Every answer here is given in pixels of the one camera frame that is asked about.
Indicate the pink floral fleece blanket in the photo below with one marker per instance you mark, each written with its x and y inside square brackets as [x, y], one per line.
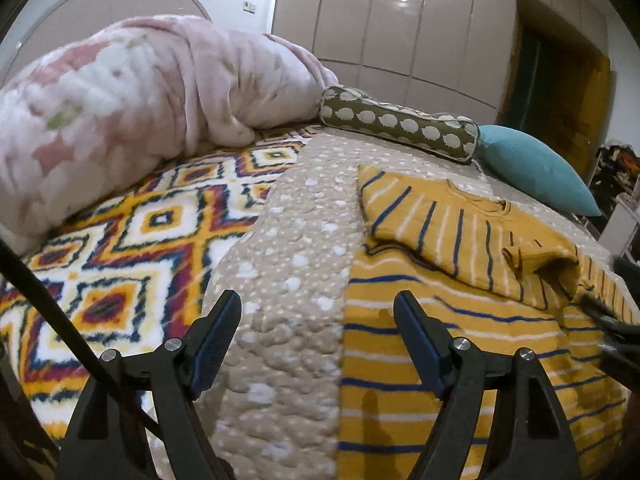
[125, 100]

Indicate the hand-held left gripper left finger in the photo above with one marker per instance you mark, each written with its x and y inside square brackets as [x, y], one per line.
[215, 346]

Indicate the beige quilted dotted bedspread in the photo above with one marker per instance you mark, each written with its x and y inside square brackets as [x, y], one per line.
[300, 260]

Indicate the wooden door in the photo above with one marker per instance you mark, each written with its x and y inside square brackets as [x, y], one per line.
[565, 95]

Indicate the pile of clothes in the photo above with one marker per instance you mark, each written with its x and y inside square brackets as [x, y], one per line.
[617, 165]

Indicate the yellow striped sweater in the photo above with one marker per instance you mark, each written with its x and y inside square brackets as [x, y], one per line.
[440, 320]

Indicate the geometric patterned blanket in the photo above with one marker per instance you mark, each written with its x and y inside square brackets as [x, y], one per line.
[150, 240]

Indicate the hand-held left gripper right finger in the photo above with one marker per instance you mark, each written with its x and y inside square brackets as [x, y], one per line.
[421, 346]

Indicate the beige wardrobe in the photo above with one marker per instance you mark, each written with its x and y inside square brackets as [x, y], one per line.
[400, 25]

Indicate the teal pillow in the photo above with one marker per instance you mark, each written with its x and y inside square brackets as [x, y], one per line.
[535, 165]

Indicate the olive patterned bolster pillow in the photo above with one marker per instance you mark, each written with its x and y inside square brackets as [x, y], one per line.
[400, 120]

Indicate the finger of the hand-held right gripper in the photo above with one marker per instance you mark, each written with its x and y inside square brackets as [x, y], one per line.
[612, 321]
[622, 362]

